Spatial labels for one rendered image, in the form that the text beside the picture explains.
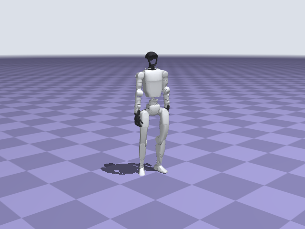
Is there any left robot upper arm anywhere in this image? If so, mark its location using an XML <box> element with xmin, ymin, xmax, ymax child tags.
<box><xmin>162</xmin><ymin>70</ymin><xmax>170</xmax><ymax>94</ymax></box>

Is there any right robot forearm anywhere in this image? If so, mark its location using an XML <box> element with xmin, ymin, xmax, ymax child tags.
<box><xmin>134</xmin><ymin>90</ymin><xmax>141</xmax><ymax>114</ymax></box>

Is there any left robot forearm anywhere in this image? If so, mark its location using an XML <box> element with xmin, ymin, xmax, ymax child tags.
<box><xmin>163</xmin><ymin>92</ymin><xmax>170</xmax><ymax>108</ymax></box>

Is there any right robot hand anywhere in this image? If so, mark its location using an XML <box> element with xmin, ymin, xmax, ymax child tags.
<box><xmin>134</xmin><ymin>109</ymin><xmax>143</xmax><ymax>127</ymax></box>

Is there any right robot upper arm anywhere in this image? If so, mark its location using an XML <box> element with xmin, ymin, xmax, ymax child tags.
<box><xmin>135</xmin><ymin>71</ymin><xmax>145</xmax><ymax>97</ymax></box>

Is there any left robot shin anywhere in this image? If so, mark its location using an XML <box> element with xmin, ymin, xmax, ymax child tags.
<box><xmin>155</xmin><ymin>140</ymin><xmax>165</xmax><ymax>167</ymax></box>

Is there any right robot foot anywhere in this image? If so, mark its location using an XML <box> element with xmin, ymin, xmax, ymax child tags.
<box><xmin>138</xmin><ymin>166</ymin><xmax>145</xmax><ymax>176</ymax></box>

